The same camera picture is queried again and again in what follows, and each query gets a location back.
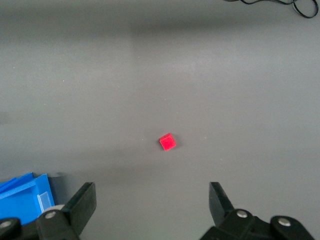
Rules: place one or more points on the blue plastic storage bin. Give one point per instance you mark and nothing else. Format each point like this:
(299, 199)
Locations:
(17, 202)

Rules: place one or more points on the small red cube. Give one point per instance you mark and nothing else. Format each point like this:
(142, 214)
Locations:
(167, 142)

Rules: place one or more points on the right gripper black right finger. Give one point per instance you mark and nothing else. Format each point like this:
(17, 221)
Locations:
(222, 212)

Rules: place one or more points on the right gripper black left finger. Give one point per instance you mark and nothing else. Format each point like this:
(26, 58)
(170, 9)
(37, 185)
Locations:
(75, 212)

